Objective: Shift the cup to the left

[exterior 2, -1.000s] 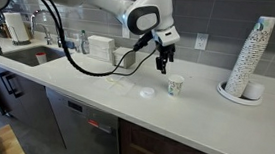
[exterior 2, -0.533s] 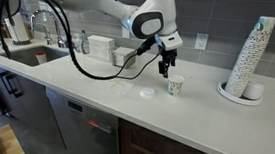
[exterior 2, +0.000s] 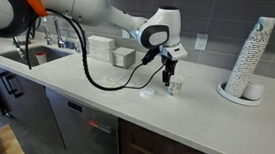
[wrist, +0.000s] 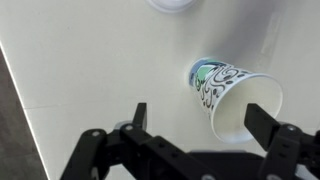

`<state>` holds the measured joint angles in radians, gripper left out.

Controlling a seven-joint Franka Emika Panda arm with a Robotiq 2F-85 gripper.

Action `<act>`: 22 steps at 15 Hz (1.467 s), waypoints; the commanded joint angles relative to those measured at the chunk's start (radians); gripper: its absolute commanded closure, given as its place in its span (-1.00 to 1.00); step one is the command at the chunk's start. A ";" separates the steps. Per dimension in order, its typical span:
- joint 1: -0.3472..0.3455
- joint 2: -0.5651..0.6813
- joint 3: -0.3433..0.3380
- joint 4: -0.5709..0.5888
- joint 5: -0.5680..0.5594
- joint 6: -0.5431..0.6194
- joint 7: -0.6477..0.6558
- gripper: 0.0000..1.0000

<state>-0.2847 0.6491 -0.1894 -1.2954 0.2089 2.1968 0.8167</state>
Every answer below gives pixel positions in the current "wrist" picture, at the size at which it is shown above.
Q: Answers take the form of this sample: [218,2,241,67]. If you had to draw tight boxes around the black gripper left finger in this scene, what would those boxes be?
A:
[59,102,214,180]

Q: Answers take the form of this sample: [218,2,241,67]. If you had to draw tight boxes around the patterned paper cup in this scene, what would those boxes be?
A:
[187,57,284,145]

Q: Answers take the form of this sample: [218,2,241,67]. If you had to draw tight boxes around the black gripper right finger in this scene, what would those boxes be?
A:
[244,102,320,180]

